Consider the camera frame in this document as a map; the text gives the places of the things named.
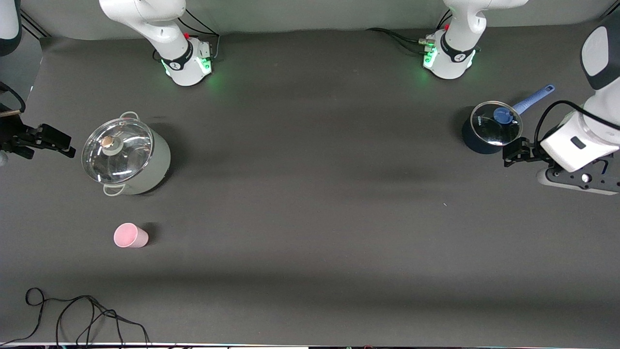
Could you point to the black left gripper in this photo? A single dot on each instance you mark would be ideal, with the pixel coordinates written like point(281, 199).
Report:
point(533, 153)

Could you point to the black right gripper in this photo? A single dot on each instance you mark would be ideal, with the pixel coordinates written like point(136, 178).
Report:
point(10, 132)

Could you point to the pink plastic cup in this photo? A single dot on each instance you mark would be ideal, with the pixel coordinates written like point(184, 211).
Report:
point(128, 236)

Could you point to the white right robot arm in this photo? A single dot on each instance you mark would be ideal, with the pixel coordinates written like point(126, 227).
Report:
point(179, 63)

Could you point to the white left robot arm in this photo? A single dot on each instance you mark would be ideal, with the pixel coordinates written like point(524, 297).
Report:
point(455, 58)

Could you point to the glass lid with blue knob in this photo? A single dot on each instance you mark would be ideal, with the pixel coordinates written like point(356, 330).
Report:
point(489, 132)

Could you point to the dark blue saucepan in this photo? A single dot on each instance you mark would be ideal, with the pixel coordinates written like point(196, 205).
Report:
point(477, 144)

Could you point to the pale green cooking pot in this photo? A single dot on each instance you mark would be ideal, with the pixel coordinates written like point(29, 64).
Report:
point(156, 166)

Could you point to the dark grey table mat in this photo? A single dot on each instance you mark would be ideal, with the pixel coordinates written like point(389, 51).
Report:
point(310, 218)

